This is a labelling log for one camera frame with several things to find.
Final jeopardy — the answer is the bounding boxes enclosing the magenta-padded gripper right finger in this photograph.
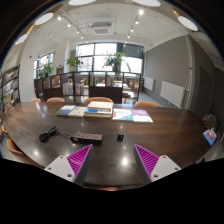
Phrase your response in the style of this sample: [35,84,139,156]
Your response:
[133,143,182,186]

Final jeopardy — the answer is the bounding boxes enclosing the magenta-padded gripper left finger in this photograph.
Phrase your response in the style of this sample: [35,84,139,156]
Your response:
[43,143,94,187]

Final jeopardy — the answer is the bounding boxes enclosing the black power strip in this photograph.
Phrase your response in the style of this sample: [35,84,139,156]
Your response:
[69,131,103,146]

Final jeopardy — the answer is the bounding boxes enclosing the purple and white book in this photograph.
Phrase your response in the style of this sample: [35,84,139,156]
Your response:
[130,108,154,124]

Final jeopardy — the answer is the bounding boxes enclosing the blue thin book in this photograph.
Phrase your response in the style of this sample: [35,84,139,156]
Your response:
[55,104,77,117]

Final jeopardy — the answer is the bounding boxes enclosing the white thin book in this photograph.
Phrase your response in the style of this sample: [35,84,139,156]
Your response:
[67,105,88,118]

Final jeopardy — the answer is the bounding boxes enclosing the beige thick book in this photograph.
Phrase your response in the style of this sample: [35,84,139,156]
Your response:
[83,113,113,119]

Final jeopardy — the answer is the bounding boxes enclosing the blue and white book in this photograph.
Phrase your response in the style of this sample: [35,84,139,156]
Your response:
[83,107,113,116]

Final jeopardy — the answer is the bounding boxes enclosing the white illustrated book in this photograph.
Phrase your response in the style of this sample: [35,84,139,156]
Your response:
[111,107,135,122]

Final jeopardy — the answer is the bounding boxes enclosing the large white book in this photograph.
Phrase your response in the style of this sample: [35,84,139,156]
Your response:
[86,100,114,111]

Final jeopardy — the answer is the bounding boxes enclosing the low dark shelf unit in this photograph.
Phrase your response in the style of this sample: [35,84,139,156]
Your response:
[33,70,142,104]

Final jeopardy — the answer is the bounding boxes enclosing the tall dark bookshelf unit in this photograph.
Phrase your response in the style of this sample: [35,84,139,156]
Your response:
[0,65,20,113]

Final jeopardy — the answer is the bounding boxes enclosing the large potted green plant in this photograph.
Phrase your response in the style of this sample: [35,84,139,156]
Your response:
[103,51,127,73]

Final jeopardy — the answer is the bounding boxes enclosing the ceiling air conditioner unit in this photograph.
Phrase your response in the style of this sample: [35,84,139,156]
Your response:
[90,21,114,36]

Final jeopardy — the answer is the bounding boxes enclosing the ceiling lights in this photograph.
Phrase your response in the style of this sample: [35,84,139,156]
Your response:
[14,0,199,46]

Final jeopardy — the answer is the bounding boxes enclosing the black bundled power cable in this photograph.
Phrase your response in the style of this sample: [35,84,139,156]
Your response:
[38,125,73,143]

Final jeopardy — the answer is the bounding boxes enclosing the large white wall radiator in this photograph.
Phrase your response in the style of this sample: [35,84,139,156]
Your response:
[159,80,186,109]

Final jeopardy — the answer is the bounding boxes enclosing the small white wall radiator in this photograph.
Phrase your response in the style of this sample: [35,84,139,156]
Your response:
[143,76,155,92]

